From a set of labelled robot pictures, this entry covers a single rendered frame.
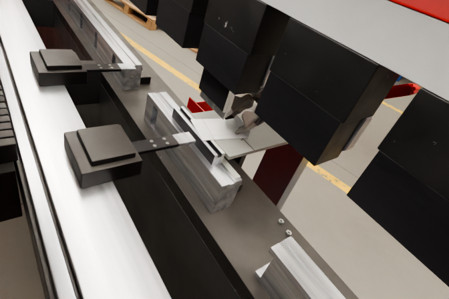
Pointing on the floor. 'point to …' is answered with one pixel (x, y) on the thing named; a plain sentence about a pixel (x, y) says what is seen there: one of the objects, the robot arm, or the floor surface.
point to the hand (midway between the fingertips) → (234, 124)
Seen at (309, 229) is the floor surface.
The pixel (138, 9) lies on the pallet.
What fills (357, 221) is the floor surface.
